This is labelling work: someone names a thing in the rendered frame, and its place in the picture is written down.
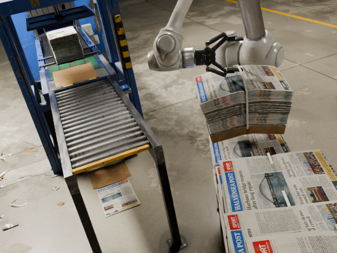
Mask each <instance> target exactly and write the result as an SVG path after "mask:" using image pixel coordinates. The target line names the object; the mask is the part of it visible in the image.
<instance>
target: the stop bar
mask: <svg viewBox="0 0 337 253"><path fill-rule="evenodd" d="M149 149H150V146H149V144H147V145H144V146H141V147H138V148H135V149H132V150H129V151H126V152H123V153H120V154H117V155H114V156H111V157H108V158H105V159H102V160H100V161H97V162H94V163H91V164H88V165H85V166H82V167H79V168H76V169H73V170H71V171H72V174H73V175H75V174H78V173H81V172H84V171H87V170H90V169H93V168H96V167H99V166H102V165H105V164H108V163H111V162H114V161H117V160H120V159H122V158H125V157H128V156H131V155H134V154H137V153H140V152H143V151H146V150H149Z"/></svg>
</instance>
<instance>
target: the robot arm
mask: <svg viewBox="0 0 337 253"><path fill-rule="evenodd" d="M192 1H193V0H178V2H177V4H176V6H175V9H174V11H173V13H172V15H171V18H170V20H169V22H168V24H167V26H166V27H165V28H163V29H161V30H160V32H159V34H158V36H157V37H156V39H155V41H154V44H153V50H152V51H151V52H149V53H148V55H147V63H148V66H149V69H150V70H153V71H159V72H167V71H175V70H178V69H183V68H184V69H185V68H194V67H195V65H196V66H201V65H206V71H207V72H213V73H215V74H218V75H220V76H223V77H226V75H227V73H235V72H240V71H239V69H238V68H228V67H233V66H234V65H239V66H241V65H270V66H275V67H276V68H277V67H279V66H280V65H281V64H282V62H283V60H284V49H283V47H282V46H281V45H280V44H279V43H278V42H275V40H274V38H273V37H272V35H271V33H270V32H268V31H267V30H265V27H264V22H263V16H262V11H261V6H260V0H237V1H238V5H239V9H240V13H241V17H242V22H243V26H244V30H245V34H246V36H245V37H244V38H243V37H241V35H240V34H239V33H237V32H235V31H226V32H223V33H221V34H219V35H217V36H216V37H214V38H212V39H211V40H208V41H205V44H206V47H205V48H200V49H195V50H194V49H193V48H182V46H183V40H184V37H183V35H182V32H181V30H182V24H183V21H184V18H185V16H186V13H187V11H188V9H189V7H190V5H191V3H192ZM214 42H216V44H215V46H213V47H212V48H209V46H210V44H212V43H214ZM211 64H213V65H214V66H216V67H217V69H214V68H211V67H210V66H209V65H211ZM225 68H227V69H225ZM218 69H220V70H222V71H223V72H221V71H219V70H218Z"/></svg>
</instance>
